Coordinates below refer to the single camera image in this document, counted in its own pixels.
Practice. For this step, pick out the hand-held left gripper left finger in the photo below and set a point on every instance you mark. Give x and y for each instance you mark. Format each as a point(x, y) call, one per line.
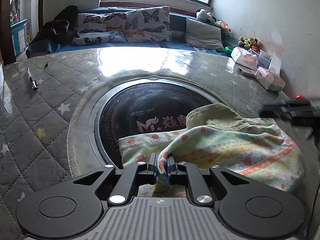
point(152, 166)

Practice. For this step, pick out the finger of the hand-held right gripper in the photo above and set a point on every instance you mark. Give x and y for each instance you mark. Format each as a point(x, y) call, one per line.
point(273, 106)
point(271, 113)

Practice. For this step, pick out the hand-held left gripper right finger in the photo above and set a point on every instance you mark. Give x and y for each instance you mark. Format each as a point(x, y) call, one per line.
point(171, 170)

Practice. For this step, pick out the pastel patterned child's jacket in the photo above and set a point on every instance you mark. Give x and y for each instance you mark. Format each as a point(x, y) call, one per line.
point(225, 150)

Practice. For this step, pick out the pink green tissue box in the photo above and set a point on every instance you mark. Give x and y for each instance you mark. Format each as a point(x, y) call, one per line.
point(271, 81)

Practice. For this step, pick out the white flat box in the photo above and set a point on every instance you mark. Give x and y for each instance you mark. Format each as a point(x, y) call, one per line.
point(246, 71)

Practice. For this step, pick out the clear plastic storage box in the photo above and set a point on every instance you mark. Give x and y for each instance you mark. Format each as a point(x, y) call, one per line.
point(262, 57)

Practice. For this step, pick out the pink soft tissue pack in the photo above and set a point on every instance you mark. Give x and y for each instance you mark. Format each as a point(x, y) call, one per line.
point(243, 58)

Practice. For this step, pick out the round built-in cooktop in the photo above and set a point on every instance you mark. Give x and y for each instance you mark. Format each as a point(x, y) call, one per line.
point(140, 110)

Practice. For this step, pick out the small plush toys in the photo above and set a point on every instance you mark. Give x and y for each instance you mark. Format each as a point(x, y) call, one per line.
point(250, 43)

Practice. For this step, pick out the pink green plush toy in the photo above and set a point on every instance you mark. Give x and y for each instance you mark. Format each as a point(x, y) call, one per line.
point(222, 25)

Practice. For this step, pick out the grey pillow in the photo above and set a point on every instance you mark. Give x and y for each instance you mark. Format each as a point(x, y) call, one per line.
point(203, 33)

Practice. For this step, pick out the panda plush toy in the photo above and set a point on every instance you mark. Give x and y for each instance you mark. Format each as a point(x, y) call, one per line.
point(205, 15)

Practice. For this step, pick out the blue sofa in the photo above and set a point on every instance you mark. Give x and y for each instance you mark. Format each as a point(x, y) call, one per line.
point(178, 23)

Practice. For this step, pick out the butterfly print pillow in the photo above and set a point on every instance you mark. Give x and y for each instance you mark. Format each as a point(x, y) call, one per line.
point(102, 21)
point(98, 38)
point(148, 23)

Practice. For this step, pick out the black pen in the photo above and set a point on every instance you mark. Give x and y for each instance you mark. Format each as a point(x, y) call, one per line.
point(32, 78)

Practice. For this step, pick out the black clothing pile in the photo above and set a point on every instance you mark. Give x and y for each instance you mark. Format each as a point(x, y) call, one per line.
point(55, 27)

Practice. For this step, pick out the blue cabinet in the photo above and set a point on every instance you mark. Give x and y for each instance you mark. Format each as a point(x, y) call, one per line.
point(19, 36)

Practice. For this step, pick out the brown wooden door frame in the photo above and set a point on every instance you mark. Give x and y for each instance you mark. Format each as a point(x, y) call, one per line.
point(5, 42)

